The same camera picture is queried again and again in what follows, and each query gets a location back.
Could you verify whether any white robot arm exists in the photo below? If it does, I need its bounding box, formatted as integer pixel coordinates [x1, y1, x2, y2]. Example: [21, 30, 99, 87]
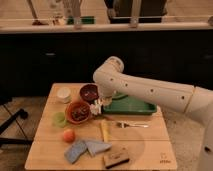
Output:
[93, 56, 213, 171]

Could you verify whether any purple bowl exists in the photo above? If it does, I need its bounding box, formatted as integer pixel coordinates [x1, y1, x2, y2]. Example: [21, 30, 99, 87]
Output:
[80, 84, 99, 103]

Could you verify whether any orange bowl with food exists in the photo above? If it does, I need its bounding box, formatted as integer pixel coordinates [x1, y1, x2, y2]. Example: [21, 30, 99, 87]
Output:
[65, 101, 91, 124]

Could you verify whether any green plastic tray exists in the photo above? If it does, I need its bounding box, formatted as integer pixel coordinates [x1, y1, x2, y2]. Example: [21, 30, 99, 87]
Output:
[102, 92, 157, 115]

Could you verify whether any yellow banana-like stick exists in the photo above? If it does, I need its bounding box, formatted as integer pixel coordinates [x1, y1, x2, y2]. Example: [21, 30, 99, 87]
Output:
[101, 120, 109, 142]

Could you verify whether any silver fork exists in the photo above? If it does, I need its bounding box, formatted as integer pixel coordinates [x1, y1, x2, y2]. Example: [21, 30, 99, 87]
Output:
[116, 122, 149, 128]

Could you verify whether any white cup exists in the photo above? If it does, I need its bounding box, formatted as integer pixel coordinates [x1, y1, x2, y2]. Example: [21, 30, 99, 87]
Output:
[57, 87, 71, 103]

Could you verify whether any light green cup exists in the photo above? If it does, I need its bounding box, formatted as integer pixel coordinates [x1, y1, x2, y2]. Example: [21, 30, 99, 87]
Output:
[52, 112, 67, 128]

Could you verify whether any orange peach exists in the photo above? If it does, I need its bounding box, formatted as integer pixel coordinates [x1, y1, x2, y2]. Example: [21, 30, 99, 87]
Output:
[62, 129, 75, 143]

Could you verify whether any grey cloth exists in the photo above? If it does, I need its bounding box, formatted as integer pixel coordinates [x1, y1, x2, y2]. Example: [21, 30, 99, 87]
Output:
[85, 140, 111, 157]

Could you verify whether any blue sponge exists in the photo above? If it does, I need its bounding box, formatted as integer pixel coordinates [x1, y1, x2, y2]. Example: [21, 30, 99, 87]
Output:
[64, 140, 87, 164]

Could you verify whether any wooden block eraser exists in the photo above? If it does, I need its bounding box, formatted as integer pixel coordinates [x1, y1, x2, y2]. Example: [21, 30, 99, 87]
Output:
[103, 148, 130, 169]

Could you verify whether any black chair base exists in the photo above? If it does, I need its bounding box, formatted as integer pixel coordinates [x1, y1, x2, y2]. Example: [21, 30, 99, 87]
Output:
[0, 93, 34, 148]

